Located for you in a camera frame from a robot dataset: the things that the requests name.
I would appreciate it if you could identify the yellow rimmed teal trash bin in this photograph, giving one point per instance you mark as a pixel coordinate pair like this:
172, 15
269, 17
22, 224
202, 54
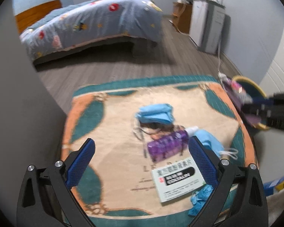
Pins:
253, 90

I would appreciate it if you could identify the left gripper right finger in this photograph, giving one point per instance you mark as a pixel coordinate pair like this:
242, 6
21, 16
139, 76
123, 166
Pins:
249, 206

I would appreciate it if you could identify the white medicine box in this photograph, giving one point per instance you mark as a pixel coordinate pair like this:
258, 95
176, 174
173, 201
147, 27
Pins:
177, 179

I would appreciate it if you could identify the white grey air purifier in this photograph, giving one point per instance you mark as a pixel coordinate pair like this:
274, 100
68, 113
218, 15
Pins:
207, 21

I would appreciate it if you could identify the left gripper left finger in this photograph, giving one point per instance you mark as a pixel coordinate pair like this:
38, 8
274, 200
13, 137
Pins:
45, 197

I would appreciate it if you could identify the wooden headboard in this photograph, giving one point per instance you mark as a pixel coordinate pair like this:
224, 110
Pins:
34, 14

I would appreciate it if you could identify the pink snack wrapper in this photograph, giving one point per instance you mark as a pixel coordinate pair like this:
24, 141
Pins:
237, 94

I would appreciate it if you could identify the blue glove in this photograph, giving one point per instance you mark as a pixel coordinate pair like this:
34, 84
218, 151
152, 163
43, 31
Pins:
199, 198

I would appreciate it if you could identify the patterned teal orange cushion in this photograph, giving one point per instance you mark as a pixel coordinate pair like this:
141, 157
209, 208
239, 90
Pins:
116, 188

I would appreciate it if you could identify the white power strip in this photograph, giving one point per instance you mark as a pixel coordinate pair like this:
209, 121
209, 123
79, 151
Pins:
222, 77

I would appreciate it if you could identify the purple bottle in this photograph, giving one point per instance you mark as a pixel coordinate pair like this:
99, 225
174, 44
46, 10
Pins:
170, 144

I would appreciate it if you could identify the wooden side cabinet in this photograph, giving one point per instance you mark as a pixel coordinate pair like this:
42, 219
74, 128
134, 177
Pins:
181, 17

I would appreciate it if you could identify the bed with blue duvet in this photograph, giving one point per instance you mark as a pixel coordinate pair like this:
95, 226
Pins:
76, 27

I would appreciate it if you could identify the blue box on floor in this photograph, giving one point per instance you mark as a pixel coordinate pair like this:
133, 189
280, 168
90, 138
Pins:
273, 186

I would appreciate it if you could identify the blue face mask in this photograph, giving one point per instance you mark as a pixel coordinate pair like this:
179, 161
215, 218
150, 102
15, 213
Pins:
212, 143
152, 119

